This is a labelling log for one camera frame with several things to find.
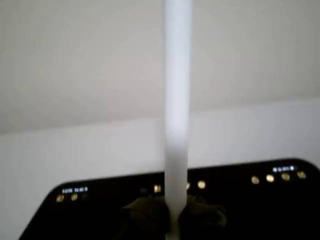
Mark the white stylus pencil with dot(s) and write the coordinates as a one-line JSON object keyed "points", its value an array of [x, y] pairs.
{"points": [[177, 100]]}

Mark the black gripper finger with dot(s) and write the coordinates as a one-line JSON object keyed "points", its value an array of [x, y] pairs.
{"points": [[203, 220], [147, 217]]}

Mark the black screen silver tablet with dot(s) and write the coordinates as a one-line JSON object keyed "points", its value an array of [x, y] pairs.
{"points": [[262, 212]]}

